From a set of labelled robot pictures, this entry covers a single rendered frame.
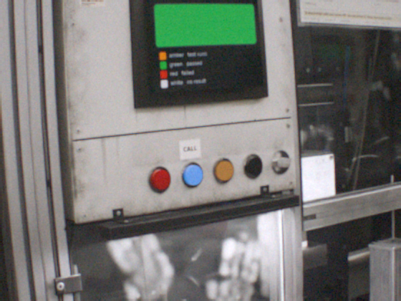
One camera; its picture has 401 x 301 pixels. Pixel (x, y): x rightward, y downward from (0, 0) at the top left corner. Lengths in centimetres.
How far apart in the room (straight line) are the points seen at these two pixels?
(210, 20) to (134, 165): 26
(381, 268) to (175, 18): 93
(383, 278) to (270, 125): 68
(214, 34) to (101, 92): 21
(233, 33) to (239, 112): 13
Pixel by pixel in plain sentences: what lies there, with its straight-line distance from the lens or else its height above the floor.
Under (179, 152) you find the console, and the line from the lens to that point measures 131.
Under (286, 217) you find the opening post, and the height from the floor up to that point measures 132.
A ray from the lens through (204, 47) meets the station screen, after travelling 131.
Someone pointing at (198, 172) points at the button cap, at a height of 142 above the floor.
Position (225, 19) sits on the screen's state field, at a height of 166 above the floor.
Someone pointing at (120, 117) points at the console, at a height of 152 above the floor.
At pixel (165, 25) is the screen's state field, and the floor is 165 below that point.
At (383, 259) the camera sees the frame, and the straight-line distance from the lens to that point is 197.
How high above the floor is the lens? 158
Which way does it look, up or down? 5 degrees down
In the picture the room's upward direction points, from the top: 3 degrees counter-clockwise
